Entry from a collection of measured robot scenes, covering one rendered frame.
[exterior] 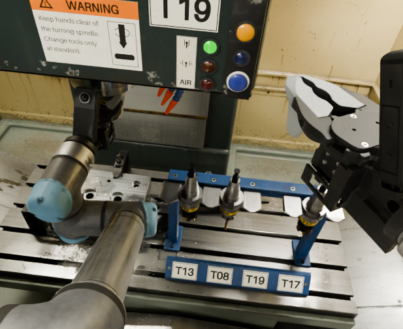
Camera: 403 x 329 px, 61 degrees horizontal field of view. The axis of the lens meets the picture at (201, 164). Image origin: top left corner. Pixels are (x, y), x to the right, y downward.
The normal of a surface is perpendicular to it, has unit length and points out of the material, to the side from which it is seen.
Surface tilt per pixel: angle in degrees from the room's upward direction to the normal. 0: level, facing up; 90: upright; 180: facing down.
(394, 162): 91
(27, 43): 90
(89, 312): 40
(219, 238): 0
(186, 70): 90
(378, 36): 90
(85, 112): 61
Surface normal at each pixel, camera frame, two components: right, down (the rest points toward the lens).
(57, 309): 0.22, -0.96
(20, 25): -0.10, 0.70
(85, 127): -0.06, 0.28
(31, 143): 0.06, -0.70
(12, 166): 0.46, -0.60
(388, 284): -0.35, -0.69
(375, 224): -0.91, 0.26
